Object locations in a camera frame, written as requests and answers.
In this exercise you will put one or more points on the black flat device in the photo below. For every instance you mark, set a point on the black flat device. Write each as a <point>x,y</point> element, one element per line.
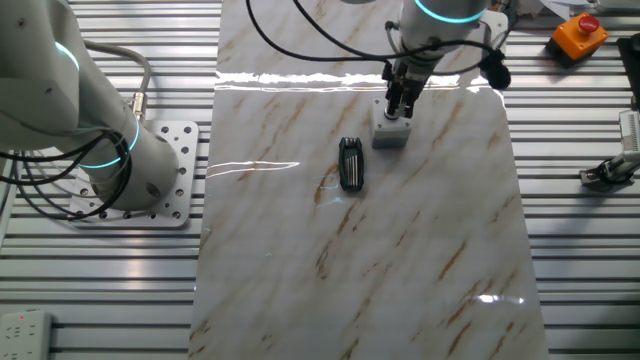
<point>631,65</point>

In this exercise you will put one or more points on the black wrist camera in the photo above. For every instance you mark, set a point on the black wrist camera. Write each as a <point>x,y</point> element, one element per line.
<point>496,72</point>

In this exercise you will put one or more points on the orange emergency stop button box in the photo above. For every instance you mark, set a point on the orange emergency stop button box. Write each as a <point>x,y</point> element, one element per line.
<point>580,34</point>

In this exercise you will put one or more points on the marble pattern table mat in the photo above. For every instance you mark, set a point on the marble pattern table mat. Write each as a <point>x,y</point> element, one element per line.
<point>350,260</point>

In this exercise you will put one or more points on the silver robot base mounting plate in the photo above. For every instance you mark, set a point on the silver robot base mounting plate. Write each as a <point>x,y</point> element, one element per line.
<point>175,165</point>

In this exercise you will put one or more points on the silver clamp mount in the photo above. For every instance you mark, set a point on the silver clamp mount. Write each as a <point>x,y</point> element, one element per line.
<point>617,162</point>

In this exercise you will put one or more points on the grey box with green button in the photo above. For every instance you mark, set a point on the grey box with green button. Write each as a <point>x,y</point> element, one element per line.
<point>391,134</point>

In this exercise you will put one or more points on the white power strip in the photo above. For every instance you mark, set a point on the white power strip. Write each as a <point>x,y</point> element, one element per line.
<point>22,334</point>

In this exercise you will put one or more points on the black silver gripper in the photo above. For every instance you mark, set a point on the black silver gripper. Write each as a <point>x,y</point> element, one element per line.
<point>407,77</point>

